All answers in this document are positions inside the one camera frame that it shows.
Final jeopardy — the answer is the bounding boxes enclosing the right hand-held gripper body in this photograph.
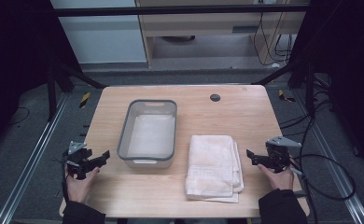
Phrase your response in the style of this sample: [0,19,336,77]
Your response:
[264,135,302,174]

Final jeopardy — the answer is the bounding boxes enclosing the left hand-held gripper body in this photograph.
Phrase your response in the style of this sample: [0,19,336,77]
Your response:
[62,140,93,181]

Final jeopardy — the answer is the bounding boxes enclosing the person's left hand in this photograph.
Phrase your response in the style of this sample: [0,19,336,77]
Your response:
[64,164,101,205]

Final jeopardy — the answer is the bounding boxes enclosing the person's right hand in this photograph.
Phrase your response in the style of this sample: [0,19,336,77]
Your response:
[257,163,296,191]

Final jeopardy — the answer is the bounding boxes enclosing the folded white towel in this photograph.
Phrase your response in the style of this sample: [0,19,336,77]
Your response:
[184,133,245,204]

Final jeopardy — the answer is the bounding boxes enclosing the grey-rimmed plastic tub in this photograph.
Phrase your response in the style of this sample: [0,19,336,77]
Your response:
[117,99,178,170]

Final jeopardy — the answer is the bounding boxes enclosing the yellow black striped tape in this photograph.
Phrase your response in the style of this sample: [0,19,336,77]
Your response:
[78,91,91,109]
[277,89,297,104]

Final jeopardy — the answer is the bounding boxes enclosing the black metal stand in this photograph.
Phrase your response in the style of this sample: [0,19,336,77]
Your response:
[46,59,109,123]
[252,59,335,119]

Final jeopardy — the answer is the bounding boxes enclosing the black curtain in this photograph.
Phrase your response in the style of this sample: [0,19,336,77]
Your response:
[288,0,364,175]
[0,0,81,157]

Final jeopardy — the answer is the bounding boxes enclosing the white cabinet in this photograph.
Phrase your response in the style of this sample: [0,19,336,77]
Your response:
[49,0,148,65]

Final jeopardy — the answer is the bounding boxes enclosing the light wooden desk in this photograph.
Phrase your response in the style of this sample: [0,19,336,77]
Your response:
[134,0,311,69]

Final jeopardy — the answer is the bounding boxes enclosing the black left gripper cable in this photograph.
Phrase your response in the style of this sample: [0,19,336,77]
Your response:
[60,160,71,203]

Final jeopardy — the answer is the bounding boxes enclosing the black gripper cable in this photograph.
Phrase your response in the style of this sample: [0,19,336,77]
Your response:
[289,115,357,224]
[60,160,71,203]

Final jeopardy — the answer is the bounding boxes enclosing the black floor cable bundle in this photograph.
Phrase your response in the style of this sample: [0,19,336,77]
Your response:
[278,98,332,138]

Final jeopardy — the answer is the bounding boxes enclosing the aluminium floor rail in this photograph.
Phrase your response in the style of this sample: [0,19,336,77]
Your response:
[290,88,364,224]
[0,92,70,224]

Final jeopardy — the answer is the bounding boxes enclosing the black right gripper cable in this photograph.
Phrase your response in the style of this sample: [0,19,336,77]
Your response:
[289,115,357,224]

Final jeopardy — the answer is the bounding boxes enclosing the hanging black desk cables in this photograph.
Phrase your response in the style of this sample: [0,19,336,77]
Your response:
[252,11,294,67]

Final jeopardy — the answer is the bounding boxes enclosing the black horizontal frame bar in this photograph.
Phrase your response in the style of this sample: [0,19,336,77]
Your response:
[48,4,311,17]

